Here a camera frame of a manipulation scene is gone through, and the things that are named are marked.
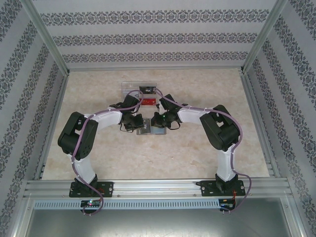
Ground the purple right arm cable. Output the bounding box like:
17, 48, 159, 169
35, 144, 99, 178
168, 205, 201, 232
152, 86, 253, 215

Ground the aluminium side rail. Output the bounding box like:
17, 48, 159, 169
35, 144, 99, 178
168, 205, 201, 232
33, 70, 71, 181
239, 70, 282, 178

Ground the grey metal sheet panel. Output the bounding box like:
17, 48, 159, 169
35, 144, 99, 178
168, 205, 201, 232
14, 197, 304, 237

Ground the aluminium rear rail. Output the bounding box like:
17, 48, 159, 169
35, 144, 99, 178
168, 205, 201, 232
66, 65, 245, 72

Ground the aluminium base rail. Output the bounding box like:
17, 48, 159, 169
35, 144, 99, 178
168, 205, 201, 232
23, 178, 293, 198

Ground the red card gold print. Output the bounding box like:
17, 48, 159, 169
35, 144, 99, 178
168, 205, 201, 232
139, 97, 157, 107

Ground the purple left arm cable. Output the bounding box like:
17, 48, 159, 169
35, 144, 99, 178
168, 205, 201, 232
71, 89, 145, 215

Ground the black VIP card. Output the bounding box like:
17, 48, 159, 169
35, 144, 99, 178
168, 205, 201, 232
139, 85, 157, 95

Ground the clear acrylic card tray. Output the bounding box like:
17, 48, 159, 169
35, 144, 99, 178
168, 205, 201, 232
120, 80, 158, 108

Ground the aluminium frame post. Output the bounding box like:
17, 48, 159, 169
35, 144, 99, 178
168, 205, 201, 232
19, 0, 70, 75
239, 0, 289, 74

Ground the white slotted cable duct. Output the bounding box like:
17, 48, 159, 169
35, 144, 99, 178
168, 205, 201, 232
33, 198, 221, 210

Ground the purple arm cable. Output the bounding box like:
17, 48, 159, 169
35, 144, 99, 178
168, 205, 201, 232
152, 86, 253, 215
71, 89, 145, 215

